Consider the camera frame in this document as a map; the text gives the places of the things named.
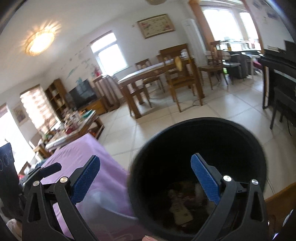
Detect black television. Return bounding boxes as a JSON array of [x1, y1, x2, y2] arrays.
[[66, 79, 98, 109]]

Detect round glowing ceiling light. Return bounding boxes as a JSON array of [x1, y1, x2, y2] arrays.
[[25, 30, 55, 56]]

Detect person right hand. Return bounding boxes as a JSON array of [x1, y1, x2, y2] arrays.
[[142, 235, 162, 241]]

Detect wooden dining chair front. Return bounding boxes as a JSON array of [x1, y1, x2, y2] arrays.
[[159, 44, 203, 112]]

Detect wooden dining table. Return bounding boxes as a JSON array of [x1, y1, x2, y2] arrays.
[[117, 55, 205, 120]]

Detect white standing air conditioner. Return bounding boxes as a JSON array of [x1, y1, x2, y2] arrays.
[[181, 19, 207, 67]]

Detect black trash bin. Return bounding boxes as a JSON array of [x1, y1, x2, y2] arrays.
[[128, 117, 266, 240]]

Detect black upright piano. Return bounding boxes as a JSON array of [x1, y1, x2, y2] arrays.
[[259, 41, 295, 129]]

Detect wooden coffee table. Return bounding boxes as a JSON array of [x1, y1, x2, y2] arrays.
[[33, 110, 104, 159]]

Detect tall wooden plant stand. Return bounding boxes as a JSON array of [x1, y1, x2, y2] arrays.
[[92, 75, 120, 112]]

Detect wooden bookshelf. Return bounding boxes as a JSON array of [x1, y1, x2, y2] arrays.
[[45, 78, 69, 121]]

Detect purple tablecloth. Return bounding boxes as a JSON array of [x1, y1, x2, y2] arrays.
[[41, 134, 149, 240]]

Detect hanging ceiling lamp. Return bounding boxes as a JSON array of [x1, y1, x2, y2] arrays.
[[145, 0, 166, 6]]

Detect framed floral picture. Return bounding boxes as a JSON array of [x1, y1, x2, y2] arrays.
[[137, 14, 175, 39]]

